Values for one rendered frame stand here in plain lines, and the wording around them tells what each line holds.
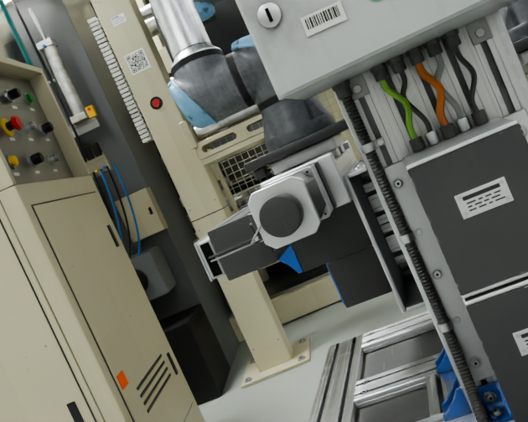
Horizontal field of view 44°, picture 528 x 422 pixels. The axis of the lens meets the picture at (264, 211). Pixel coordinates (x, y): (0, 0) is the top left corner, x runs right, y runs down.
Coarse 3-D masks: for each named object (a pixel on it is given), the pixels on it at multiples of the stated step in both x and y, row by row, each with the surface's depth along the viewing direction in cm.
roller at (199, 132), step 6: (252, 108) 221; (258, 108) 222; (234, 114) 222; (240, 114) 222; (246, 114) 222; (252, 114) 224; (222, 120) 222; (228, 120) 222; (234, 120) 223; (210, 126) 223; (216, 126) 223; (222, 126) 224; (198, 132) 224; (204, 132) 224; (210, 132) 225; (198, 138) 225
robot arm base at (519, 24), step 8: (520, 0) 116; (504, 8) 119; (512, 8) 118; (520, 8) 116; (504, 16) 120; (512, 16) 119; (520, 16) 116; (512, 24) 119; (520, 24) 116; (512, 32) 118; (520, 32) 117; (512, 40) 119
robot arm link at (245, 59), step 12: (240, 48) 129; (252, 48) 127; (228, 60) 129; (240, 60) 128; (252, 60) 127; (240, 72) 128; (252, 72) 127; (264, 72) 127; (240, 84) 128; (252, 84) 128; (264, 84) 128; (252, 96) 130; (264, 96) 129
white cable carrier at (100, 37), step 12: (96, 24) 231; (96, 36) 231; (108, 48) 231; (108, 60) 235; (120, 72) 232; (120, 84) 232; (132, 96) 234; (132, 108) 233; (132, 120) 233; (144, 132) 234
